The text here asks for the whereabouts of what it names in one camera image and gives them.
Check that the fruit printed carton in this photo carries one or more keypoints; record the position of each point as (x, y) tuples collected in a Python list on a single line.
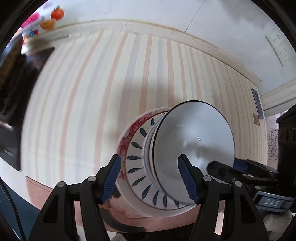
[(46, 20)]

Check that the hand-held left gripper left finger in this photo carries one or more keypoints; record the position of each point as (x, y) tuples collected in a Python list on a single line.
[(111, 179)]

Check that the small brown card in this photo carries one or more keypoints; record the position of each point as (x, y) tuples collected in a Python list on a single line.
[(256, 120)]

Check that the dark wooden cabinet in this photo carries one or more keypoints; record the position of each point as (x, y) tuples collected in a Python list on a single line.
[(288, 139)]

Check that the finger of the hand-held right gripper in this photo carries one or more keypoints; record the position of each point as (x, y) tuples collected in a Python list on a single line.
[(254, 168), (222, 170)]

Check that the dark blurred object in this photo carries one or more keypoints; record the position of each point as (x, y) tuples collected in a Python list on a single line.
[(13, 92)]

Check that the lace patterned cloth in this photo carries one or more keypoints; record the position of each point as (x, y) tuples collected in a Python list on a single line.
[(272, 143)]

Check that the bowl with blue leaf pattern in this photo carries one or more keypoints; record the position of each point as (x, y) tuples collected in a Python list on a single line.
[(138, 162)]

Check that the plain white bowl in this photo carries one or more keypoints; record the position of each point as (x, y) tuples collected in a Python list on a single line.
[(151, 154)]

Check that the red flower print plate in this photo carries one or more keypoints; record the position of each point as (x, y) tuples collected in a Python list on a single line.
[(129, 136)]

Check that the white bowl with coloured print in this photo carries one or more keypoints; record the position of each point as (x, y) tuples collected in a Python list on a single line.
[(146, 148)]

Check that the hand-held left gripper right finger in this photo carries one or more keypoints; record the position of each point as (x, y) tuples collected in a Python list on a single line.
[(187, 180)]

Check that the person's right hand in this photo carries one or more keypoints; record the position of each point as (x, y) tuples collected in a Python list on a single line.
[(277, 221)]

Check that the white wall socket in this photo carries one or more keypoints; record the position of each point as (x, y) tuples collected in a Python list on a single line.
[(278, 49)]

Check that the white bowl with dark rim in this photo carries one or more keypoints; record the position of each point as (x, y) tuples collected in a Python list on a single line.
[(196, 139)]

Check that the blue smartphone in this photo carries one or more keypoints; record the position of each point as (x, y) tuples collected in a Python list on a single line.
[(257, 103)]

